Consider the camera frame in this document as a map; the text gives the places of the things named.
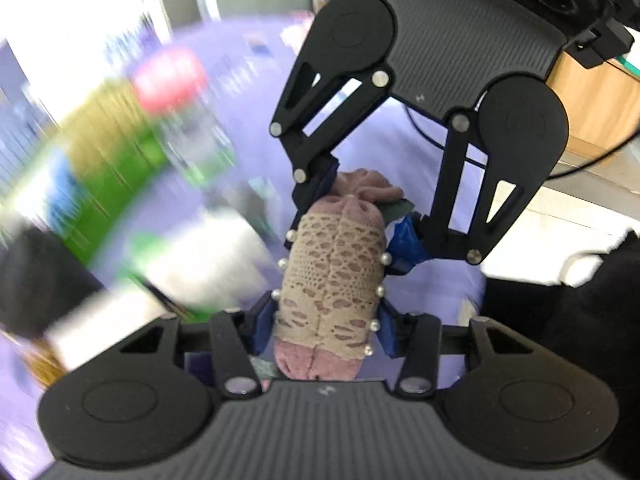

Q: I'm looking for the olive green cloth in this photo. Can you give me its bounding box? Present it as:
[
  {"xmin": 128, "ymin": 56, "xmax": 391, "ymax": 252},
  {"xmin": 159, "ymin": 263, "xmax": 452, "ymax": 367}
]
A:
[{"xmin": 65, "ymin": 82, "xmax": 157, "ymax": 172}]

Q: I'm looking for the black cable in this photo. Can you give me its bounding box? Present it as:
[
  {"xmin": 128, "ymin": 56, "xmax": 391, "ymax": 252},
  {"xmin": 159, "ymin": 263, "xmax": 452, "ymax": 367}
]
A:
[{"xmin": 404, "ymin": 105, "xmax": 640, "ymax": 182}]

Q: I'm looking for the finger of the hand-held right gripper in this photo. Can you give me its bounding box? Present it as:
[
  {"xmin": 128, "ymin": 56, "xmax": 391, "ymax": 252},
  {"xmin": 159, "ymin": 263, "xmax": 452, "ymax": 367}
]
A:
[
  {"xmin": 269, "ymin": 55, "xmax": 394, "ymax": 217},
  {"xmin": 386, "ymin": 111, "xmax": 545, "ymax": 277}
]

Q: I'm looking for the glass jar pink mushroom lid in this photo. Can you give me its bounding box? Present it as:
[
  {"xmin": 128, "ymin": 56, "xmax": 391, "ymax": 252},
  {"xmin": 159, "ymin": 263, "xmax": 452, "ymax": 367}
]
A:
[{"xmin": 131, "ymin": 46, "xmax": 237, "ymax": 188}]

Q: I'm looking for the white towel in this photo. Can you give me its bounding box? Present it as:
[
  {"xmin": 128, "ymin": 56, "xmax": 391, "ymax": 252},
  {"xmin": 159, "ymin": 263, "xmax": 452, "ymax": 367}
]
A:
[{"xmin": 45, "ymin": 290, "xmax": 171, "ymax": 361}]

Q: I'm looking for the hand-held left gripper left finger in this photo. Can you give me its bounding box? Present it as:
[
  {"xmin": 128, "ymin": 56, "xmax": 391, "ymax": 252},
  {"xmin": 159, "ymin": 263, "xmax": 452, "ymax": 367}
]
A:
[{"xmin": 70, "ymin": 292, "xmax": 281, "ymax": 401}]

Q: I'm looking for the brown cardboard box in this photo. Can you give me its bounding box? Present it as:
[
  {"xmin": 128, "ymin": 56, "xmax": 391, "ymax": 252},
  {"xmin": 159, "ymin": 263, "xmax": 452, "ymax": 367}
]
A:
[{"xmin": 545, "ymin": 50, "xmax": 640, "ymax": 162}]

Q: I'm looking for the purple floral bedsheet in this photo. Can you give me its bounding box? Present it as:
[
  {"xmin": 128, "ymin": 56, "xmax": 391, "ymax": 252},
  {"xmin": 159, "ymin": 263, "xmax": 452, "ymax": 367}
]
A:
[{"xmin": 0, "ymin": 15, "xmax": 488, "ymax": 461}]

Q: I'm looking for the green cardboard box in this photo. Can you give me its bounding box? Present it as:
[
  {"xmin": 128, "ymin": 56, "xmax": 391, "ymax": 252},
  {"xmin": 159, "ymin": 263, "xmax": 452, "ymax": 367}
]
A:
[{"xmin": 45, "ymin": 80, "xmax": 236, "ymax": 267}]

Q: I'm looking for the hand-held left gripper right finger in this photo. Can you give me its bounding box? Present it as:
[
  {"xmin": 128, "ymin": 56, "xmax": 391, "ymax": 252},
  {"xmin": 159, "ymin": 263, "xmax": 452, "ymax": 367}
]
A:
[{"xmin": 375, "ymin": 297, "xmax": 576, "ymax": 401}]

